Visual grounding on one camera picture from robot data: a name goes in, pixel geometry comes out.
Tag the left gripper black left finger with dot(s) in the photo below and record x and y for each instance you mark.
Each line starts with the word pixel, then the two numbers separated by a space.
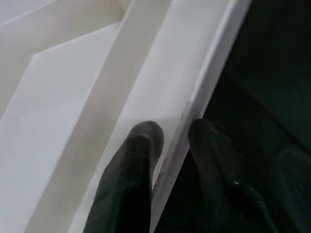
pixel 126 182

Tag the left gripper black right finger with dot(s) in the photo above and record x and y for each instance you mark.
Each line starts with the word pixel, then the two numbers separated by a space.
pixel 223 174

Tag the white plastic table top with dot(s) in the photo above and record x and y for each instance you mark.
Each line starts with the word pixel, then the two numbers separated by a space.
pixel 73 97

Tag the black tablecloth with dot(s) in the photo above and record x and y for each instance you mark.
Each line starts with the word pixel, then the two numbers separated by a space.
pixel 267 72

